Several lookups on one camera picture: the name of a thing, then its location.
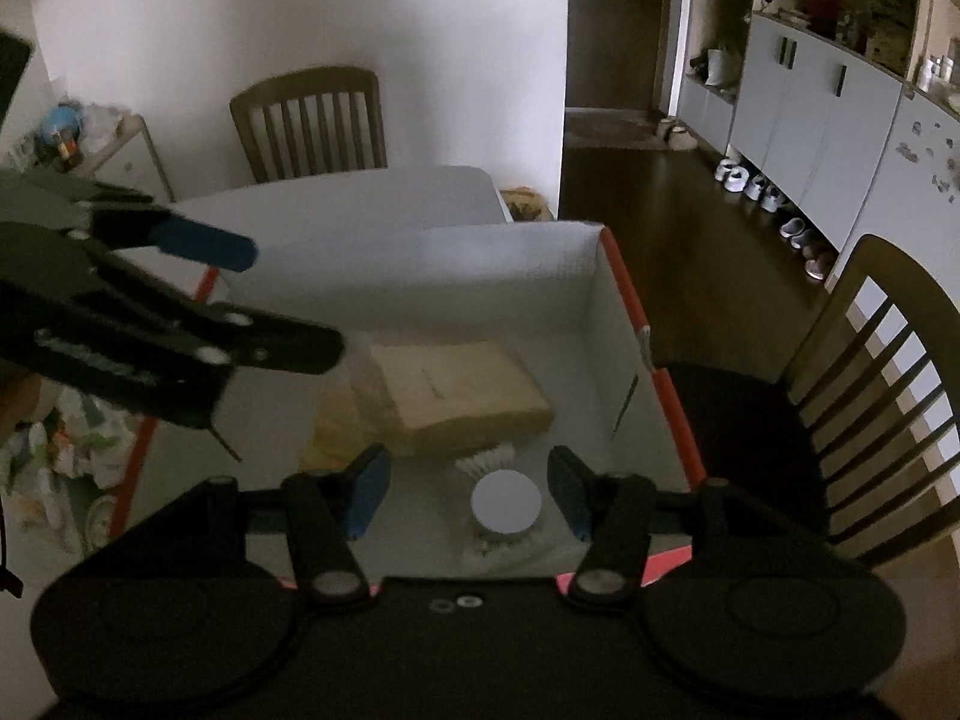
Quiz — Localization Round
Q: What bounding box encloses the white plastic bag green item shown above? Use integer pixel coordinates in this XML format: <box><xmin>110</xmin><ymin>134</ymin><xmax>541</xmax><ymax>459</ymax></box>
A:
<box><xmin>2</xmin><ymin>385</ymin><xmax>142</xmax><ymax>554</ymax></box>

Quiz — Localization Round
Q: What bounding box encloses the tan cardboard package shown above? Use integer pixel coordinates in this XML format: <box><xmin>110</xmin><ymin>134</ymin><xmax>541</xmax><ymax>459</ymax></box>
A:
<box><xmin>350</xmin><ymin>340</ymin><xmax>555</xmax><ymax>457</ymax></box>

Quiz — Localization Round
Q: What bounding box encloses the blue globe toy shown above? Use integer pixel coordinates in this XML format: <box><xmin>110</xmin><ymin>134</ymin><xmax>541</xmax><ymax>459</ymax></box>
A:
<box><xmin>36</xmin><ymin>104</ymin><xmax>82</xmax><ymax>163</ymax></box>

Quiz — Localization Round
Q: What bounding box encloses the white sideboard cabinet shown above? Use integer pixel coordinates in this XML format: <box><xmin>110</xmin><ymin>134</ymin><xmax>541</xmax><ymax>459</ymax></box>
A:
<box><xmin>44</xmin><ymin>112</ymin><xmax>176</xmax><ymax>205</ymax></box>

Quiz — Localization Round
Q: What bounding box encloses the red cardboard box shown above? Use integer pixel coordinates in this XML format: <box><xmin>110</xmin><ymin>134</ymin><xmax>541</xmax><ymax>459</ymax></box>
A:
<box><xmin>112</xmin><ymin>221</ymin><xmax>703</xmax><ymax>578</ymax></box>

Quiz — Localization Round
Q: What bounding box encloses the dark wooden chair near cabinet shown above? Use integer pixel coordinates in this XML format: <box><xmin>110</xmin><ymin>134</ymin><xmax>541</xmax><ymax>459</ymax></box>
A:
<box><xmin>664</xmin><ymin>234</ymin><xmax>958</xmax><ymax>569</ymax></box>

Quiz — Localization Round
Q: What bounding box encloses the dark wooden chair at wall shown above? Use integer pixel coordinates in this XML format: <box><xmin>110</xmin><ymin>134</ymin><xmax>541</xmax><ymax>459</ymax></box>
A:
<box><xmin>229</xmin><ymin>65</ymin><xmax>387</xmax><ymax>184</ymax></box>

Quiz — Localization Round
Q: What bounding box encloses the grey wall cabinet unit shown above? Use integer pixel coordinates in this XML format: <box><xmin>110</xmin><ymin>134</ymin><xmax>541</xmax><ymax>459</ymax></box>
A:
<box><xmin>680</xmin><ymin>0</ymin><xmax>958</xmax><ymax>288</ymax></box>

